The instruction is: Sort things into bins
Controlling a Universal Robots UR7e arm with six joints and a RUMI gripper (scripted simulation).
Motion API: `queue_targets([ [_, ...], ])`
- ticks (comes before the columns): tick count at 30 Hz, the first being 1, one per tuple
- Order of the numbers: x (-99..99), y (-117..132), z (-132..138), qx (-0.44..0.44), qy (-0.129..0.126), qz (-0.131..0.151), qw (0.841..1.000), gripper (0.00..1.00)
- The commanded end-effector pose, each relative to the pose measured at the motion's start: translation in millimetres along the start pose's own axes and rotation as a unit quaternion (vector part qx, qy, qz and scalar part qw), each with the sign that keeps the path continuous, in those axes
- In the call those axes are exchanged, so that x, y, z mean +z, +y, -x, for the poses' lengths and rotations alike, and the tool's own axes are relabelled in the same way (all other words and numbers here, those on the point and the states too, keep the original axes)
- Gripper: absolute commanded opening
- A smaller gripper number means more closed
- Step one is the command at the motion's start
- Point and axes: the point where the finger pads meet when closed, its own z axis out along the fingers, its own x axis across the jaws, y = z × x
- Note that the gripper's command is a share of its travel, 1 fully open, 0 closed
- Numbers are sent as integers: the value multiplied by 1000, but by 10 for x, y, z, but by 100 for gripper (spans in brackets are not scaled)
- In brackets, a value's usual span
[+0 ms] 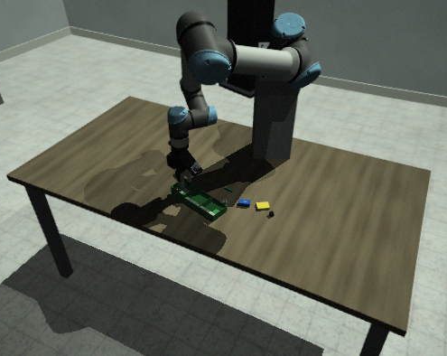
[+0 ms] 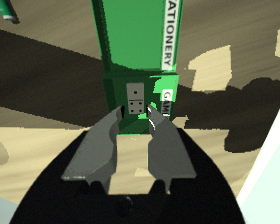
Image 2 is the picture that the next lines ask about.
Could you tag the grey domino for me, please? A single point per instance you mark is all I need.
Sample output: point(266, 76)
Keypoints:
point(135, 94)

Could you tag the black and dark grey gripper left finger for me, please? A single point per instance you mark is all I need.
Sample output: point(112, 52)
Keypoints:
point(89, 157)

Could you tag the green rack of labelled bins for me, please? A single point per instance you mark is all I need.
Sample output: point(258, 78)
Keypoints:
point(137, 45)

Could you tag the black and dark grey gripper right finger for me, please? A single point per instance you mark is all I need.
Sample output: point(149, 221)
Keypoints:
point(188, 171)

